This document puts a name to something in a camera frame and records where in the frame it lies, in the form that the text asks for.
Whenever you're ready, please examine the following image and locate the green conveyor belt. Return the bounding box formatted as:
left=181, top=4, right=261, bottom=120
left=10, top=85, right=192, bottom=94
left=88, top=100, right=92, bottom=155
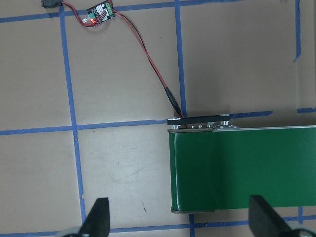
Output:
left=167, top=115, right=316, bottom=213

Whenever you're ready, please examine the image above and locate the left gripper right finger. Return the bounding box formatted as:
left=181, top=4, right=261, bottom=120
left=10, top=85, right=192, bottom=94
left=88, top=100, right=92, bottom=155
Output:
left=248, top=195, right=292, bottom=237

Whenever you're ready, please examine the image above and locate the small green controller board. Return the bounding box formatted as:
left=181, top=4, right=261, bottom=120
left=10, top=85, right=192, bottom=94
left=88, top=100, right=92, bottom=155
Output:
left=86, top=0, right=116, bottom=27

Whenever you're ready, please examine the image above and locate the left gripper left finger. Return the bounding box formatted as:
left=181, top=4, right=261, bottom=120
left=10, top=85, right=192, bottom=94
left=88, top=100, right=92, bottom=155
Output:
left=74, top=197, right=110, bottom=237

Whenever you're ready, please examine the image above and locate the red black power cable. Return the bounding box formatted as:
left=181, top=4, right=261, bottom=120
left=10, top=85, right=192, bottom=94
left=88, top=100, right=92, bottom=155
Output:
left=40, top=0, right=186, bottom=119

